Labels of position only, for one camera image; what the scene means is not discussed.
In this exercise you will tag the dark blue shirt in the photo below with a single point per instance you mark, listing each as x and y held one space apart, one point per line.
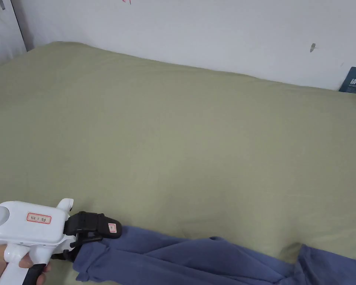
172 264

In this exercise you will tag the bed with pale green sheet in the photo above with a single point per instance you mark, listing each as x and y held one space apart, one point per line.
172 142

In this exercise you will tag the dark blue printed sign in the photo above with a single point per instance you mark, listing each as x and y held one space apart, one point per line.
355 80

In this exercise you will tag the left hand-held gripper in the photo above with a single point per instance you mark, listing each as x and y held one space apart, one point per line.
23 227

